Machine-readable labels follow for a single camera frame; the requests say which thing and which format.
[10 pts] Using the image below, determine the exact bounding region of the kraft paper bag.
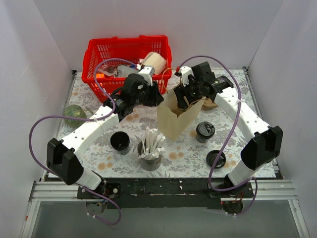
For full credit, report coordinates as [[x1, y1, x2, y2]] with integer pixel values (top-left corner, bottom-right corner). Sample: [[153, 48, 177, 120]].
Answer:
[[157, 87, 206, 141]]

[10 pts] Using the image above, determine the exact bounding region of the red plastic shopping basket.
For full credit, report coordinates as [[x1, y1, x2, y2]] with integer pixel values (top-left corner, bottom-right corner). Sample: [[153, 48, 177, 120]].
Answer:
[[82, 35, 172, 102]]

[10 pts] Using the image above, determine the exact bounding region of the stack of black paper cups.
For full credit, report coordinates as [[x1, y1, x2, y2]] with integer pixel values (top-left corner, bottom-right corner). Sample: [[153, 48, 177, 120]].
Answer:
[[110, 131, 130, 155]]

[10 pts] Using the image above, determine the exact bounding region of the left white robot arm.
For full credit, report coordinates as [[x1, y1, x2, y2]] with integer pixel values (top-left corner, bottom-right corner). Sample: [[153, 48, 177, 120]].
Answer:
[[47, 73, 163, 198]]

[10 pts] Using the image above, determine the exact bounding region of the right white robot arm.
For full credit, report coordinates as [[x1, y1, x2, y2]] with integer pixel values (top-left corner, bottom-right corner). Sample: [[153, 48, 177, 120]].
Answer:
[[174, 62, 283, 197]]

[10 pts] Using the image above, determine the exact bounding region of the grey plastic pouch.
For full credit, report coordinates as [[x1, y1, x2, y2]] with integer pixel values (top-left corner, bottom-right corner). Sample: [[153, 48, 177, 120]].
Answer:
[[114, 65, 139, 78]]

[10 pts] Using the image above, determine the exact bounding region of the cardboard cup carrier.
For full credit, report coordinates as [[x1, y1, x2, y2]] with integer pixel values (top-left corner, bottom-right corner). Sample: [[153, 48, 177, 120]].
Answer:
[[202, 98, 218, 111]]

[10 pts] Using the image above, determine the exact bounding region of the clear snack packet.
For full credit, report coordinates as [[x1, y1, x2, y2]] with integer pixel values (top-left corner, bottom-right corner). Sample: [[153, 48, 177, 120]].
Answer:
[[97, 65, 118, 77]]

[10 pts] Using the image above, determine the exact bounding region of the beige paper roll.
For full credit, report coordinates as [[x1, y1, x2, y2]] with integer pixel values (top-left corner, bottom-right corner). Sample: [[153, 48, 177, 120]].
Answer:
[[138, 52, 166, 75]]

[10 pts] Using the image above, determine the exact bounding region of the orange small box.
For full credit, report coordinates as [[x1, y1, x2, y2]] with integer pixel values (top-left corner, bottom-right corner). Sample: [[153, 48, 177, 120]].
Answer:
[[96, 73, 105, 78]]

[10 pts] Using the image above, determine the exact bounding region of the grey cup of straws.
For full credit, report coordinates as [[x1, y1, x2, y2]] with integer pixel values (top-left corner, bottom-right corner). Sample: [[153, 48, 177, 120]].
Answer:
[[137, 127, 166, 172]]

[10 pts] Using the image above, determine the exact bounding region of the floral table mat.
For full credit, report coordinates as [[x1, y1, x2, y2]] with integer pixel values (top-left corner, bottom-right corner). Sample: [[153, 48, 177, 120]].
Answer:
[[68, 69, 256, 178]]

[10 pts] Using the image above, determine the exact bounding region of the green melon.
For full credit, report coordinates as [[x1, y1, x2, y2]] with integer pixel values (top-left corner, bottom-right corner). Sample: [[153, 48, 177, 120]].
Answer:
[[63, 105, 87, 128]]

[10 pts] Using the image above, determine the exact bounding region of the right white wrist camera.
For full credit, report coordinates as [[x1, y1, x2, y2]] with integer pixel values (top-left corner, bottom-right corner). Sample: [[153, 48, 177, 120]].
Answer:
[[175, 66, 193, 86]]

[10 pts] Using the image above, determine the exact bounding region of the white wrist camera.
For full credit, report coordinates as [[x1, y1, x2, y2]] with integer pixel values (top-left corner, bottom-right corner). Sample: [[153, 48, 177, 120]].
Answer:
[[175, 66, 193, 86], [138, 65, 155, 86]]

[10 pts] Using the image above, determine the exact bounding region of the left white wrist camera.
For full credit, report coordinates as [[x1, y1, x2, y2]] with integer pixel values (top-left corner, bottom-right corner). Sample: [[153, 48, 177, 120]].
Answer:
[[138, 65, 155, 86]]

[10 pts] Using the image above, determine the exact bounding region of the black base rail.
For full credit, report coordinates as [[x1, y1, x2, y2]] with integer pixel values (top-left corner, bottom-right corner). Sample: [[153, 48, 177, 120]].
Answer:
[[76, 176, 258, 209]]

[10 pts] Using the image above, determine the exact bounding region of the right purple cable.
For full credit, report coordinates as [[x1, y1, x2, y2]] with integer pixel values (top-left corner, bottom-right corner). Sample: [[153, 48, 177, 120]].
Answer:
[[177, 55, 258, 216]]

